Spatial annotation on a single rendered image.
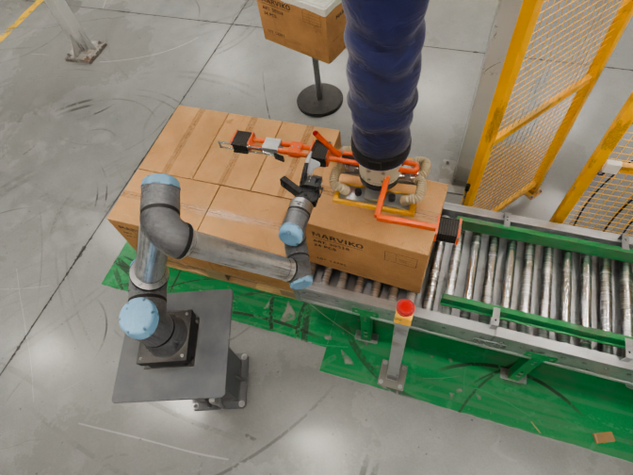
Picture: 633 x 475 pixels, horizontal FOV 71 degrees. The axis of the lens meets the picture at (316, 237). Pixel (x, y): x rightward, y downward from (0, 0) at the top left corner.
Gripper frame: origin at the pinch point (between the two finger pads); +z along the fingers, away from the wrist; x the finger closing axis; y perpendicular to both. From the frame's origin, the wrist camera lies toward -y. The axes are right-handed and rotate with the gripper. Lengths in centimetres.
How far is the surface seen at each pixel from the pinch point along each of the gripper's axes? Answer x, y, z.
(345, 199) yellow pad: -10.9, 15.4, -7.3
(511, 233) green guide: -65, 93, 28
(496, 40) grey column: -7, 66, 100
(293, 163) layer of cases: -72, -36, 55
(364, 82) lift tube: 48, 23, -6
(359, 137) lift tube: 21.4, 20.6, -2.3
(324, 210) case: -31.4, 3.0, -1.3
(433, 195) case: -31, 50, 18
